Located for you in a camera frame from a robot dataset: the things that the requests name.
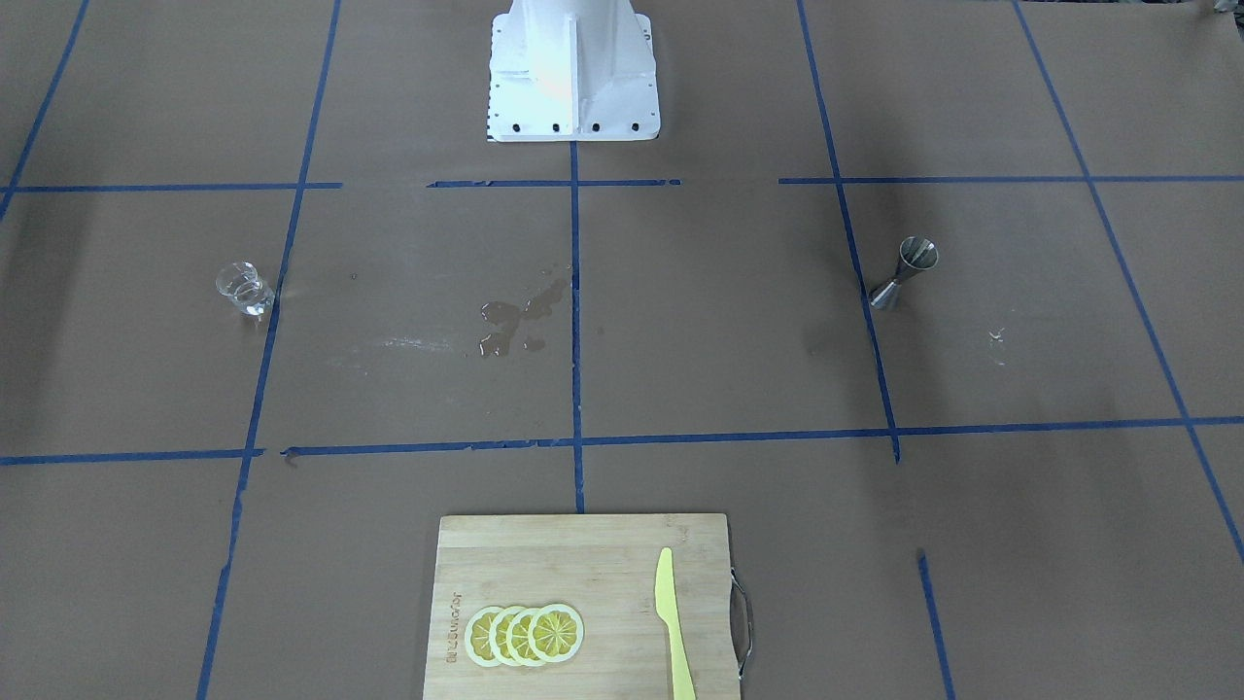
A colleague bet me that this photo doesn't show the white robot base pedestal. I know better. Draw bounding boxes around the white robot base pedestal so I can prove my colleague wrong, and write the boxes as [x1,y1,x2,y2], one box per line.
[486,1,662,143]

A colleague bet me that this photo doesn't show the yellow plastic knife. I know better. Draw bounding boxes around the yellow plastic knife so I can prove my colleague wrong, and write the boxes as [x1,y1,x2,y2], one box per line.
[654,546,697,699]

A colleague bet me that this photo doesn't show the bamboo cutting board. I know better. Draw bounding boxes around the bamboo cutting board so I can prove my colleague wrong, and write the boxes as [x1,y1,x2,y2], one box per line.
[422,513,741,699]

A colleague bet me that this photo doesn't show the steel double jigger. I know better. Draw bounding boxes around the steel double jigger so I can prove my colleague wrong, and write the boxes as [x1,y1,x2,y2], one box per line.
[868,236,939,310]

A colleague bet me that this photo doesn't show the clear glass cup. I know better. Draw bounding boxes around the clear glass cup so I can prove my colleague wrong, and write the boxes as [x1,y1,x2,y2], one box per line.
[215,261,276,318]

